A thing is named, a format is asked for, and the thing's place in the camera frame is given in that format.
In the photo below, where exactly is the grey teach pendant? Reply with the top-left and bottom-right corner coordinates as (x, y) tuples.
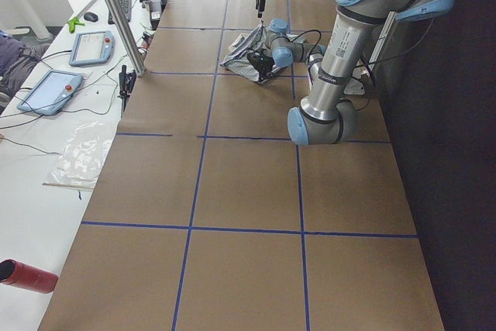
(17, 70), (84, 116)
(69, 30), (115, 67)

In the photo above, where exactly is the clear plastic bag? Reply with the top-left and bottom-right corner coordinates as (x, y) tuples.
(43, 120), (117, 191)

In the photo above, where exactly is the black computer keyboard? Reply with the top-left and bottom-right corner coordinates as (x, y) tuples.
(118, 0), (133, 22)

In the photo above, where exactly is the white metal base plate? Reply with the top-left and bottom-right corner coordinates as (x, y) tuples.
(305, 58), (367, 96)

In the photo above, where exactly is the seated person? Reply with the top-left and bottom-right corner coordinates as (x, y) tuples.
(1, 31), (50, 98)

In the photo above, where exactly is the blue white striped polo shirt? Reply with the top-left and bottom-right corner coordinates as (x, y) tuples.
(220, 23), (284, 85)

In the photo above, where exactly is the aluminium camera mast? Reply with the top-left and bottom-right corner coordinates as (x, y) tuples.
(105, 0), (146, 77)

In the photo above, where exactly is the red cylinder bottle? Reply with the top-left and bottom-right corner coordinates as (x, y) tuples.
(1, 259), (58, 294)

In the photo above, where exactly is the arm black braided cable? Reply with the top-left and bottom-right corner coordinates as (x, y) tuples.
(286, 29), (373, 76)

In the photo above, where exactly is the black computer mouse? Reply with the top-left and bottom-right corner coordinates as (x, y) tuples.
(84, 12), (98, 22)

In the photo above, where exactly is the green plastic clip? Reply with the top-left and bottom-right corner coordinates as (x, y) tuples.
(67, 17), (85, 33)

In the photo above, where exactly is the black thin cable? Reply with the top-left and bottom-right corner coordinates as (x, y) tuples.
(0, 50), (125, 156)

